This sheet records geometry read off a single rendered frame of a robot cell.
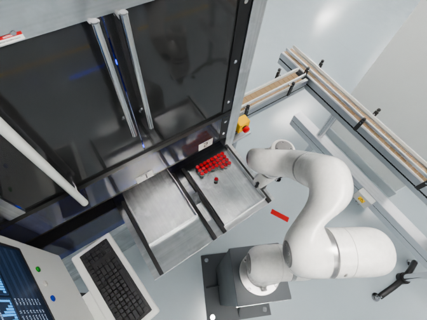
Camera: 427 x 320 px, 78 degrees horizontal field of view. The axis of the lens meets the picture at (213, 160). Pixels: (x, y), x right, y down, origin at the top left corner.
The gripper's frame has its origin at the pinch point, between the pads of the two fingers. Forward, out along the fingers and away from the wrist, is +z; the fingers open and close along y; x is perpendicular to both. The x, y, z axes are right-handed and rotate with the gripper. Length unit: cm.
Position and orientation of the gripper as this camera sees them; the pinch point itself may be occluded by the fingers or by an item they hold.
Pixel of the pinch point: (262, 185)
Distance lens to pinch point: 119.5
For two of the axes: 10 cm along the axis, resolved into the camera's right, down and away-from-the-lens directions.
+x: 5.6, 7.5, -3.6
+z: -0.7, 4.7, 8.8
